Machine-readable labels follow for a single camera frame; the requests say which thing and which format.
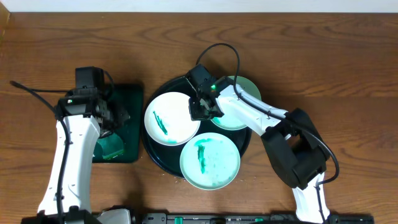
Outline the white plate with green smear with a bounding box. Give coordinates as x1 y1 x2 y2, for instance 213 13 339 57
144 92 200 146

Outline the green scrub sponge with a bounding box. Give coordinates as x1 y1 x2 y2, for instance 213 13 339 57
93 133 125 162

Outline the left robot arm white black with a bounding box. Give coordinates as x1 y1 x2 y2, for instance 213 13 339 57
21 67 130 223

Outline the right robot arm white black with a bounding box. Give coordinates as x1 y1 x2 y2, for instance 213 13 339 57
185 64 335 223

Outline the dark green rectangular tray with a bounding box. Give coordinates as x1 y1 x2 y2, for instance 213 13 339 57
94 84 144 163

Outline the round black serving tray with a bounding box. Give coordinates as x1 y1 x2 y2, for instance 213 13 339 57
141 76 252 178

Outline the pale green plate back right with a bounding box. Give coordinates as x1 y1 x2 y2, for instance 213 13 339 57
211 76 262 131

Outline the pale green plate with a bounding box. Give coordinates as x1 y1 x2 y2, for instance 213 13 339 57
180 133 241 190
211 76 262 131

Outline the pale green plate front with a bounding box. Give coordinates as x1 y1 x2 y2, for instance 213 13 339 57
180 133 241 190

